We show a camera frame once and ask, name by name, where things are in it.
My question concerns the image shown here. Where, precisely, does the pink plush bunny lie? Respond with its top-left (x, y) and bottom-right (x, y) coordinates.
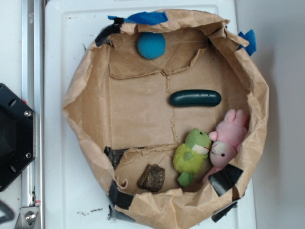
top-left (203, 109), bottom-right (247, 183)

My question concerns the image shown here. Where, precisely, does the brown rough rock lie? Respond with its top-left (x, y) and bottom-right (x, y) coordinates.
top-left (137, 164), bottom-right (165, 192)

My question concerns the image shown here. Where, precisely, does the metal corner bracket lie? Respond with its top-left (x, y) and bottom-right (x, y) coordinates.
top-left (14, 206), bottom-right (41, 229)

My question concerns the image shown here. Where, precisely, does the dark green toy cucumber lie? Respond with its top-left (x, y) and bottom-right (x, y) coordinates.
top-left (169, 89), bottom-right (222, 107)

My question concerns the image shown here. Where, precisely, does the green plush frog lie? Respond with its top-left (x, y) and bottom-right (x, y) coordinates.
top-left (173, 128), bottom-right (212, 187)

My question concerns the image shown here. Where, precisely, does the white plastic board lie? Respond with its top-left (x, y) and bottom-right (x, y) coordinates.
top-left (44, 0), bottom-right (246, 229)

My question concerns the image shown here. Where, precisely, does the aluminium extrusion rail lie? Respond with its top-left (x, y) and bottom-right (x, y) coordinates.
top-left (21, 0), bottom-right (46, 229)

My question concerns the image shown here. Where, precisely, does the blue textured ball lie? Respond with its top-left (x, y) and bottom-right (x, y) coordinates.
top-left (137, 32), bottom-right (166, 60)

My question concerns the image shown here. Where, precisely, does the brown paper bag tray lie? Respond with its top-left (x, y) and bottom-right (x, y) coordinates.
top-left (62, 9), bottom-right (269, 229)

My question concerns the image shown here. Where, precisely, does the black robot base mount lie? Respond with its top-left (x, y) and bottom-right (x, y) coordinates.
top-left (0, 83), bottom-right (34, 192)

